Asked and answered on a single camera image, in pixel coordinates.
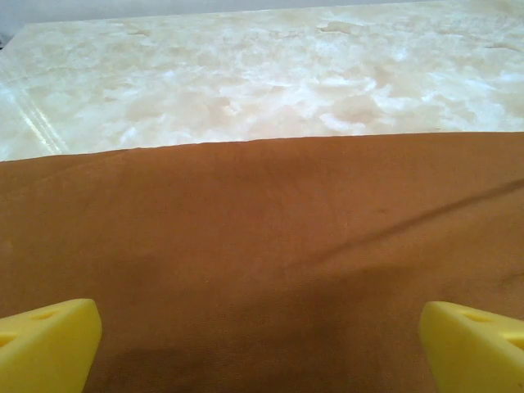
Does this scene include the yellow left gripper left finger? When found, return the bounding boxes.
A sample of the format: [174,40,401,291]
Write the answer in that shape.
[0,298,103,393]

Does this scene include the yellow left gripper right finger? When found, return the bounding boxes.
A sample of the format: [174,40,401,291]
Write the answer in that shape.
[418,300,524,393]

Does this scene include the brown long pants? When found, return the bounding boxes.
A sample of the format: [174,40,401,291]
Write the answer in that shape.
[0,131,524,393]

